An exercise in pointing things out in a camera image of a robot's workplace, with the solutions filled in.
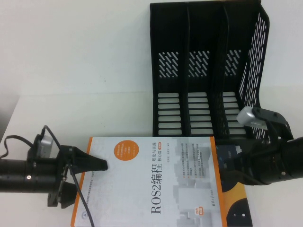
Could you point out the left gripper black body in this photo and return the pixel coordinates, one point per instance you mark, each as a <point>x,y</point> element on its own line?
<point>62,160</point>

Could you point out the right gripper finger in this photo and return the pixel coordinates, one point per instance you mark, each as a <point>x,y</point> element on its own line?
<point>234,163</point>
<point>236,180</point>

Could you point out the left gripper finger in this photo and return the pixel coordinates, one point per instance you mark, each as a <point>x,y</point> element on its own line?
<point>90,163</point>
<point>69,192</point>

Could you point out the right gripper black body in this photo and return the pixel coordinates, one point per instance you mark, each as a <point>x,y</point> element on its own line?
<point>253,163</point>

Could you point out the white orange-edged ROS2 book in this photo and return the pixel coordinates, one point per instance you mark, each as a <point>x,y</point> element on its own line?
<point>142,184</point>

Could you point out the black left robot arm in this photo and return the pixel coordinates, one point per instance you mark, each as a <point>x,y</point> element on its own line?
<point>19,175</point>

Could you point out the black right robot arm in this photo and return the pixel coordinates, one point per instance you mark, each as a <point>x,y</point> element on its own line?
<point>291,158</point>

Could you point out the dark book with orange blob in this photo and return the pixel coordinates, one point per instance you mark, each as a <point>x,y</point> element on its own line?
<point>236,194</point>

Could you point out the black perforated plastic book stand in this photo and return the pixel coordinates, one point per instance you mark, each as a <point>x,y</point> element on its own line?
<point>165,28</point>

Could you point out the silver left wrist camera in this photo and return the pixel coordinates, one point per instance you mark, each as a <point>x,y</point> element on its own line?
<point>46,146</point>

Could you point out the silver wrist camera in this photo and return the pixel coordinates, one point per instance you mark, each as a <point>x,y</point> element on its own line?
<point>46,146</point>
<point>248,117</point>

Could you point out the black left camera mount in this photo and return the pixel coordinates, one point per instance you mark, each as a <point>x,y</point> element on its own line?
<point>33,151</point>

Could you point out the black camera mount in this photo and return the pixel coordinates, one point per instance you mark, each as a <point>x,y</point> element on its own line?
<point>277,118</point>
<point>33,151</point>

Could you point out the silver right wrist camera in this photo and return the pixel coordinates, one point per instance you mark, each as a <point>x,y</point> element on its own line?
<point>248,117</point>

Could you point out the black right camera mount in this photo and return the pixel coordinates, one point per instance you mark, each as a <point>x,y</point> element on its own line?
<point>277,118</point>

